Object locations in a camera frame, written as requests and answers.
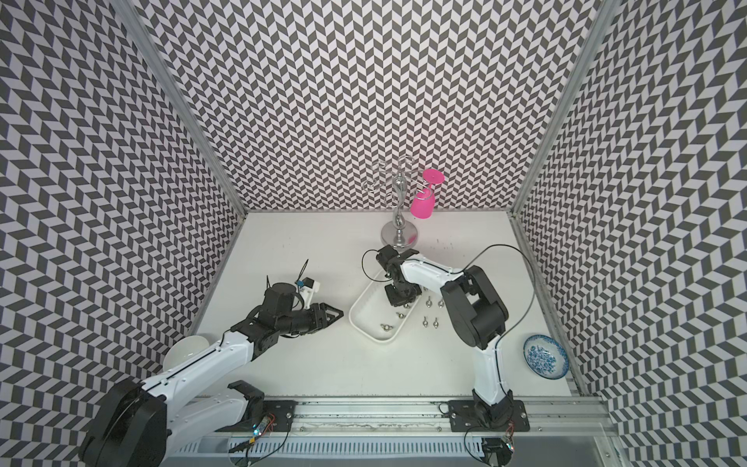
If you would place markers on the aluminium front rail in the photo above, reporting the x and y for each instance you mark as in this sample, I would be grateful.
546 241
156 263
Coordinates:
370 416

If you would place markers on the pink wine glass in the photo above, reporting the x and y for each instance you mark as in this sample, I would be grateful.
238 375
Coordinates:
424 201

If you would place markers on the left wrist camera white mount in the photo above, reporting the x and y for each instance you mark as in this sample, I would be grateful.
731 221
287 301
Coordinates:
306 286

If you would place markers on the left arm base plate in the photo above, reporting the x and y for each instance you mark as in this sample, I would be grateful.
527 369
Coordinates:
273 415

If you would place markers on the white plain bowl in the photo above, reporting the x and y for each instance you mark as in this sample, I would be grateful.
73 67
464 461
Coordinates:
183 350

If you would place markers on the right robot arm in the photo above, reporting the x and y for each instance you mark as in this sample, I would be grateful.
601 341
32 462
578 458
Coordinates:
478 316

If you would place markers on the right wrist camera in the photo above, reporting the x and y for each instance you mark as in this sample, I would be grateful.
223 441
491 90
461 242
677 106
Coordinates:
389 257

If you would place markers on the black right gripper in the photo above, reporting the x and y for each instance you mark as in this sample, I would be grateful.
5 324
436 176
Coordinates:
398 301

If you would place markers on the clear wine glass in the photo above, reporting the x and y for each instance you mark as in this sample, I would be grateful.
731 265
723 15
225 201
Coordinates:
377 178

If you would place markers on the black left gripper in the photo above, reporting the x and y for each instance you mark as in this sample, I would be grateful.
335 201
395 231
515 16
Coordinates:
319 311

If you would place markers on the white storage box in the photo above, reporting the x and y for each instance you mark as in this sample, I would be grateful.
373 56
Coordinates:
372 309

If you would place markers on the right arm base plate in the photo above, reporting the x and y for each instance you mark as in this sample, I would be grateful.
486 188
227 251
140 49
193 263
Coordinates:
465 415

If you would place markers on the blue patterned bowl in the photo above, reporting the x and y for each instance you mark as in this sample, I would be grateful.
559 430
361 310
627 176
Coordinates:
546 357

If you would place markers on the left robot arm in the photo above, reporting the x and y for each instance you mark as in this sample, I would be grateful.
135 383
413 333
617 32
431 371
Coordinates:
141 424

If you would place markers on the aluminium corner post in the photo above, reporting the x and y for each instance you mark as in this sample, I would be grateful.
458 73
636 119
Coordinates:
142 40
578 74

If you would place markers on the aluminium corner post left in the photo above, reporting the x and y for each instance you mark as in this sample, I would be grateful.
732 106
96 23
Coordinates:
142 40

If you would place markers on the aluminium corner post right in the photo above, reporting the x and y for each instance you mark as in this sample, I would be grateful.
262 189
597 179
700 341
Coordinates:
578 74

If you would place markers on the chrome glass holder stand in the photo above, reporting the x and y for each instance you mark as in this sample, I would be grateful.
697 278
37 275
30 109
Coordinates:
399 232

